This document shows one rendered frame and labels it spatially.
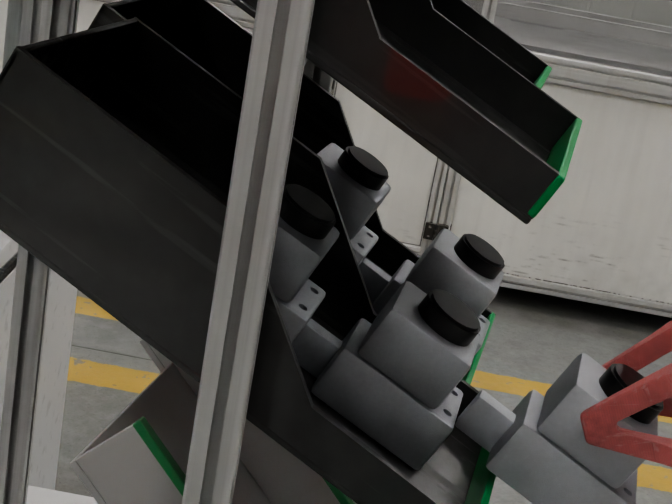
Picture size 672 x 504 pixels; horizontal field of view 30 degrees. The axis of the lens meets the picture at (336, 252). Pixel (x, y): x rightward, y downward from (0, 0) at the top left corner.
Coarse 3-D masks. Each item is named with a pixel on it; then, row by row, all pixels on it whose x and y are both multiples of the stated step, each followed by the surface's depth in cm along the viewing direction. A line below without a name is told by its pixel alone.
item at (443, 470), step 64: (64, 64) 58; (128, 64) 65; (192, 64) 64; (0, 128) 54; (64, 128) 53; (128, 128) 52; (192, 128) 65; (0, 192) 54; (64, 192) 54; (128, 192) 53; (192, 192) 52; (320, 192) 64; (64, 256) 55; (128, 256) 54; (192, 256) 53; (128, 320) 55; (192, 320) 54; (320, 320) 66; (256, 384) 54; (320, 448) 54; (384, 448) 59; (448, 448) 63
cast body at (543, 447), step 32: (576, 384) 55; (608, 384) 56; (480, 416) 58; (512, 416) 58; (544, 416) 56; (576, 416) 55; (640, 416) 56; (512, 448) 57; (544, 448) 56; (576, 448) 56; (512, 480) 57; (544, 480) 57; (576, 480) 56; (608, 480) 56
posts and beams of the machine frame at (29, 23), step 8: (24, 0) 192; (32, 0) 192; (40, 0) 192; (24, 8) 193; (32, 8) 193; (40, 8) 192; (24, 16) 193; (32, 16) 193; (40, 16) 193; (24, 24) 193; (32, 24) 195; (24, 32) 194; (32, 32) 195; (24, 40) 194; (32, 40) 195
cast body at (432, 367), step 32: (416, 288) 60; (384, 320) 57; (416, 320) 57; (448, 320) 57; (320, 352) 60; (352, 352) 58; (384, 352) 58; (416, 352) 57; (448, 352) 57; (320, 384) 59; (352, 384) 58; (384, 384) 58; (416, 384) 58; (448, 384) 57; (352, 416) 59; (384, 416) 58; (416, 416) 58; (448, 416) 59; (416, 448) 59
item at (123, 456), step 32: (160, 384) 67; (192, 384) 69; (128, 416) 63; (160, 416) 66; (192, 416) 68; (96, 448) 57; (128, 448) 57; (160, 448) 56; (256, 448) 70; (96, 480) 58; (128, 480) 57; (160, 480) 57; (256, 480) 70; (288, 480) 70; (320, 480) 69
